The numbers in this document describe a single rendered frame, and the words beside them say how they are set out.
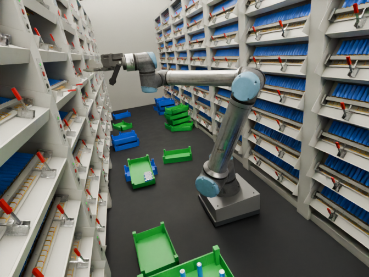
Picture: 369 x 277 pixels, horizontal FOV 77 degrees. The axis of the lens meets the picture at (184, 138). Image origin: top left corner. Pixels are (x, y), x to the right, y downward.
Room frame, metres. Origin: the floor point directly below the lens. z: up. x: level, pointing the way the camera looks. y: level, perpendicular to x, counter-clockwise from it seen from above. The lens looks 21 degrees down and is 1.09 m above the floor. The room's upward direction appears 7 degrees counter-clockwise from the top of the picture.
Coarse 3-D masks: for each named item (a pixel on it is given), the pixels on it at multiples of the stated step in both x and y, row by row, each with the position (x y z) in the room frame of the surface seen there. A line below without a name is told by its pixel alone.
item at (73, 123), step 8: (64, 112) 1.44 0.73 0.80; (72, 112) 1.47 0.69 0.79; (80, 112) 1.51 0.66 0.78; (64, 120) 1.09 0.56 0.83; (72, 120) 1.36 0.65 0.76; (80, 120) 1.35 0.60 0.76; (64, 128) 1.19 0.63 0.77; (72, 128) 1.22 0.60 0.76; (80, 128) 1.25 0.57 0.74; (72, 136) 1.09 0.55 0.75; (72, 144) 0.99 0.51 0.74
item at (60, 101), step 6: (48, 72) 1.49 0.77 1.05; (48, 78) 1.48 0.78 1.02; (54, 78) 1.49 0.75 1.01; (60, 78) 1.50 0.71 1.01; (66, 78) 1.51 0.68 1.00; (72, 78) 1.52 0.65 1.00; (72, 84) 1.51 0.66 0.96; (60, 90) 1.25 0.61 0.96; (66, 90) 1.29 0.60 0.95; (54, 96) 0.93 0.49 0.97; (66, 96) 1.17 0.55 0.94; (72, 96) 1.37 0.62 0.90; (60, 102) 1.03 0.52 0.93; (66, 102) 1.19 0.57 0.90; (60, 108) 1.04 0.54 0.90
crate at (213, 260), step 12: (216, 252) 0.63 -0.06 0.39; (180, 264) 0.61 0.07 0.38; (192, 264) 0.62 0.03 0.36; (204, 264) 0.63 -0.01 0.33; (216, 264) 0.63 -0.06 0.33; (156, 276) 0.58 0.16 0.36; (168, 276) 0.59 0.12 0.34; (180, 276) 0.60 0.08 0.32; (192, 276) 0.59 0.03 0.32; (204, 276) 0.59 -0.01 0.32; (216, 276) 0.58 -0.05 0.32; (228, 276) 0.57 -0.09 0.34
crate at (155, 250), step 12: (156, 228) 1.17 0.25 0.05; (144, 240) 1.13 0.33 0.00; (156, 240) 1.12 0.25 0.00; (168, 240) 1.11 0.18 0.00; (144, 252) 1.04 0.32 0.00; (156, 252) 1.02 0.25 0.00; (168, 252) 1.01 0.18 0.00; (144, 264) 0.95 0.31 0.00; (156, 264) 0.94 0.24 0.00; (168, 264) 0.89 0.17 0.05; (144, 276) 0.85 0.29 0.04
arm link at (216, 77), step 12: (156, 72) 1.42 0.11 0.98; (168, 72) 1.41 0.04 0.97; (180, 72) 1.37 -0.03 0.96; (192, 72) 1.33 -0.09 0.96; (204, 72) 1.29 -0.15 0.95; (216, 72) 1.25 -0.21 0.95; (228, 72) 1.21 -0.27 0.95; (240, 72) 1.16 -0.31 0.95; (168, 84) 1.41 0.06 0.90; (180, 84) 1.37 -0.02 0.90; (192, 84) 1.32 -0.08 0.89; (204, 84) 1.28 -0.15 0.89; (216, 84) 1.24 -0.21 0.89; (228, 84) 1.20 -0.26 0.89; (264, 84) 1.11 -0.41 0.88
